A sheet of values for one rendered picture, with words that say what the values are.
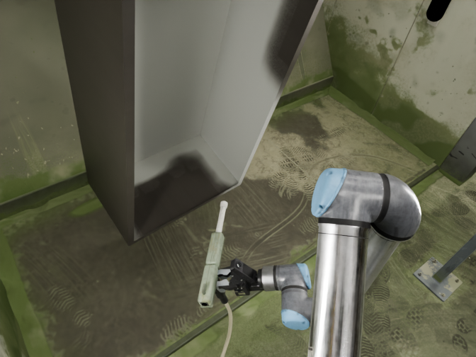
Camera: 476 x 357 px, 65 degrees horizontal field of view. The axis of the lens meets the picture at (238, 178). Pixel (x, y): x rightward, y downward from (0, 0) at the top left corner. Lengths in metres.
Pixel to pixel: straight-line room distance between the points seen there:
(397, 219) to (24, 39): 1.95
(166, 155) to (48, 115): 0.74
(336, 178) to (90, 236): 1.60
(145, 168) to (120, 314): 0.69
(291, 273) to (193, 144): 0.87
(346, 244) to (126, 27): 0.61
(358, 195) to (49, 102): 1.79
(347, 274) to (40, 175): 1.82
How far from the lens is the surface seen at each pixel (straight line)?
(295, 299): 1.31
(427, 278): 2.40
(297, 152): 2.67
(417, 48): 2.88
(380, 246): 1.00
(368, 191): 0.85
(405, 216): 0.91
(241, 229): 2.16
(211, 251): 1.47
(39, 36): 2.29
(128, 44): 0.79
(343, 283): 0.84
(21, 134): 2.26
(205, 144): 1.91
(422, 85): 2.92
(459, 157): 2.96
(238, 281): 1.40
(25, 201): 2.33
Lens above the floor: 1.80
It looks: 47 degrees down
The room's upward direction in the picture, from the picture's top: 9 degrees clockwise
